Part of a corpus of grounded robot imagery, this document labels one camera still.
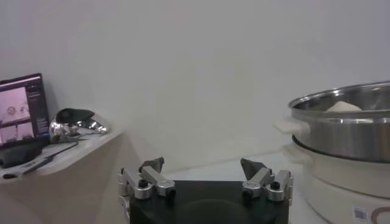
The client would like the white steamed baozi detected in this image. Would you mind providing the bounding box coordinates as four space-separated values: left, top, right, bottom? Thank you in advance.
324 100 363 113

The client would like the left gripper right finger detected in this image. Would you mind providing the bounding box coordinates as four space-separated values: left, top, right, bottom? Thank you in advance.
239 157 294 203

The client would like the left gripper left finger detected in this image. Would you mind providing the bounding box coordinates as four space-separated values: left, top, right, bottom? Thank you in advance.
117 156 177 201

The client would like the white side table with headset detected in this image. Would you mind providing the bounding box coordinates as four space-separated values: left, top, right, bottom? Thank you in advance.
0 129 144 224

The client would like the cream electric cooking pot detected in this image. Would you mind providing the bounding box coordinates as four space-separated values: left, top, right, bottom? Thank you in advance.
282 142 390 224

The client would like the perforated steel steamer basket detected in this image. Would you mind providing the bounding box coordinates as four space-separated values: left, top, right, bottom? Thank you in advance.
273 80 390 163

